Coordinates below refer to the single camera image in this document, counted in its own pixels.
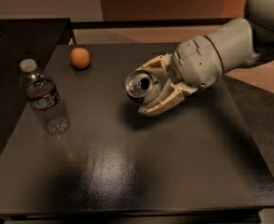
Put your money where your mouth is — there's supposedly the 7up soda can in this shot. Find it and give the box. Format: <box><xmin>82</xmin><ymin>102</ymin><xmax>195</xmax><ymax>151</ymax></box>
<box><xmin>125</xmin><ymin>70</ymin><xmax>161</xmax><ymax>105</ymax></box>

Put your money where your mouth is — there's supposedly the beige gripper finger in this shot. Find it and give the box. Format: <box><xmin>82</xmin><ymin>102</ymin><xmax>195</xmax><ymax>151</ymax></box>
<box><xmin>138</xmin><ymin>79</ymin><xmax>198</xmax><ymax>117</ymax></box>
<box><xmin>137</xmin><ymin>54</ymin><xmax>171</xmax><ymax>78</ymax></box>

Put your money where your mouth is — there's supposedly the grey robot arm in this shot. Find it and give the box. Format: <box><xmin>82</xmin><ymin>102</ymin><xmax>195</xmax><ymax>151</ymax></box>
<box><xmin>139</xmin><ymin>0</ymin><xmax>274</xmax><ymax>116</ymax></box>

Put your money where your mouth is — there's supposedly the clear plastic water bottle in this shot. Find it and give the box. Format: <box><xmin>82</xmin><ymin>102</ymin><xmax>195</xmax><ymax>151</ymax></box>
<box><xmin>20</xmin><ymin>59</ymin><xmax>70</xmax><ymax>136</ymax></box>

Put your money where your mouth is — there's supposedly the orange ball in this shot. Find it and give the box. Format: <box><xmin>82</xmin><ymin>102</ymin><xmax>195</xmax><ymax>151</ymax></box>
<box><xmin>70</xmin><ymin>48</ymin><xmax>90</xmax><ymax>70</ymax></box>

